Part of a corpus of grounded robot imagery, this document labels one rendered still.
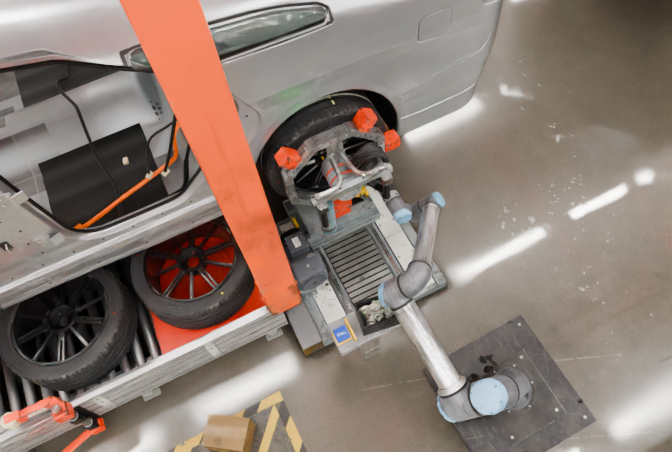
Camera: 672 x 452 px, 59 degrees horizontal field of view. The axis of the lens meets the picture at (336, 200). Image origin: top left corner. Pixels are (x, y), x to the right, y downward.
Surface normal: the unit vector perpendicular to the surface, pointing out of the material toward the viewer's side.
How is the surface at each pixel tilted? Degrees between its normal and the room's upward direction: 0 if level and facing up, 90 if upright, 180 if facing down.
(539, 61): 0
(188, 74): 90
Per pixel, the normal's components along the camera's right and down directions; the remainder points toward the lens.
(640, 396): -0.07, -0.50
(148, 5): 0.44, 0.76
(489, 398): -0.59, -0.12
